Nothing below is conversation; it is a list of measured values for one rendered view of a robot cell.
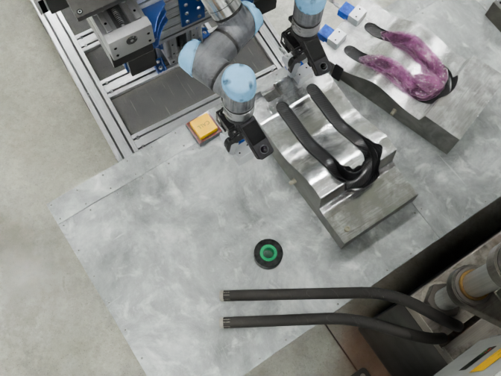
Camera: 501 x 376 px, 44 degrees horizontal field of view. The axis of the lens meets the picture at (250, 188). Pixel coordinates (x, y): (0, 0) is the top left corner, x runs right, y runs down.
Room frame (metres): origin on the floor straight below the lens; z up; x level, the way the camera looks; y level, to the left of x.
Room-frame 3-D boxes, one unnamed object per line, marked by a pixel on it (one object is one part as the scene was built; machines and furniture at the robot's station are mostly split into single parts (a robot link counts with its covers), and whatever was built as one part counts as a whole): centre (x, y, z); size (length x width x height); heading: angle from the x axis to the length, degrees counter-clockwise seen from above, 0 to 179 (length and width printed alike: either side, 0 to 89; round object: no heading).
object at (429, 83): (1.00, -0.44, 0.90); 0.26 x 0.18 x 0.08; 56
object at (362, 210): (0.71, -0.21, 0.87); 0.50 x 0.26 x 0.14; 38
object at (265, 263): (0.40, -0.06, 0.82); 0.08 x 0.08 x 0.04
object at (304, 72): (0.96, -0.09, 0.89); 0.13 x 0.05 x 0.05; 38
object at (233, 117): (0.67, 0.05, 1.17); 0.08 x 0.08 x 0.05
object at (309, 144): (0.73, -0.21, 0.92); 0.35 x 0.16 x 0.09; 38
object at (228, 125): (0.68, 0.05, 1.09); 0.09 x 0.08 x 0.12; 38
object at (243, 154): (0.69, 0.06, 0.93); 0.13 x 0.05 x 0.05; 39
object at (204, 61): (0.74, 0.12, 1.25); 0.11 x 0.11 x 0.08; 57
